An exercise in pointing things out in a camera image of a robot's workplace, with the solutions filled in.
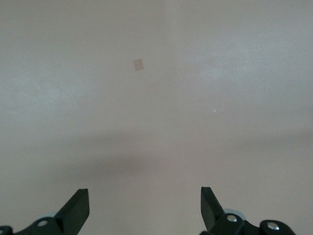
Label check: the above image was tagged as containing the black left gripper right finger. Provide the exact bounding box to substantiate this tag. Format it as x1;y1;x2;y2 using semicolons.
200;186;298;235

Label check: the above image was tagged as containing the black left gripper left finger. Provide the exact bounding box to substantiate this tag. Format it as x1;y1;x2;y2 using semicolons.
0;188;90;235

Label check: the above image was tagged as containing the brown tape patch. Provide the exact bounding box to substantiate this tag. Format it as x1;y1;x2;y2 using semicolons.
133;58;145;71

